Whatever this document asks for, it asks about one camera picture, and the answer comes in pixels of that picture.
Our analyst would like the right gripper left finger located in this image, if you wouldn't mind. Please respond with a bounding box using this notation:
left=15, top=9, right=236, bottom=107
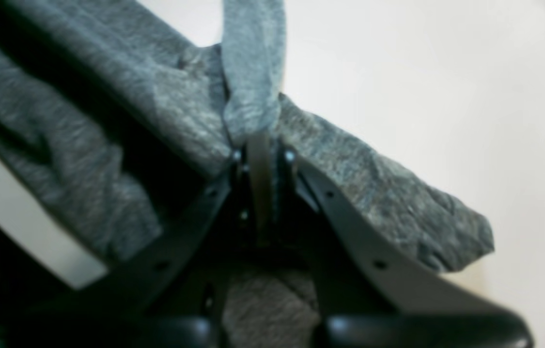
left=6, top=133, right=273, bottom=348

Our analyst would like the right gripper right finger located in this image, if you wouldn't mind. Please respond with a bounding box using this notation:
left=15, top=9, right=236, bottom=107
left=275, top=146, right=534, bottom=348

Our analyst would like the grey t-shirt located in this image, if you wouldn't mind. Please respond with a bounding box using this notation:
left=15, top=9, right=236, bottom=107
left=0, top=0, right=493, bottom=348

